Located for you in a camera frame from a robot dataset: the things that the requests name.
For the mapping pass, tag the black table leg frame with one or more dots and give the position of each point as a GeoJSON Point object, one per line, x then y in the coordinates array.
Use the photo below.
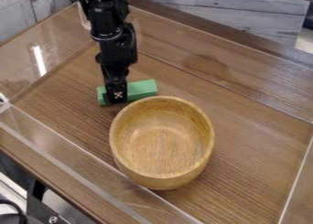
{"type": "Point", "coordinates": [36, 209]}

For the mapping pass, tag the green rectangular block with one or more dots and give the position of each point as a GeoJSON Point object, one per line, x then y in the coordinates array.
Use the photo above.
{"type": "Point", "coordinates": [138, 90]}

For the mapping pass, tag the brown wooden bowl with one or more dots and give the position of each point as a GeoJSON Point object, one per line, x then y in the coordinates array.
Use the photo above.
{"type": "Point", "coordinates": [162, 140]}

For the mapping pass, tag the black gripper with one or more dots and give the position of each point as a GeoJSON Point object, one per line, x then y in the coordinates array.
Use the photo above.
{"type": "Point", "coordinates": [117, 56]}

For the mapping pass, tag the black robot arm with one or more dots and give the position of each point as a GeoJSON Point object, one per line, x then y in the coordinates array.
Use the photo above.
{"type": "Point", "coordinates": [114, 33]}

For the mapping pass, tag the clear acrylic tray wall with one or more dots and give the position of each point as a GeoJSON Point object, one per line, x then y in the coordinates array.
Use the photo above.
{"type": "Point", "coordinates": [250, 83]}

